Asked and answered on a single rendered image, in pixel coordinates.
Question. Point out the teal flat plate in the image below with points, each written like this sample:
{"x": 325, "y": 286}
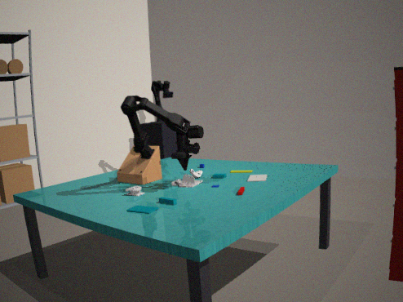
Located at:
{"x": 142, "y": 209}

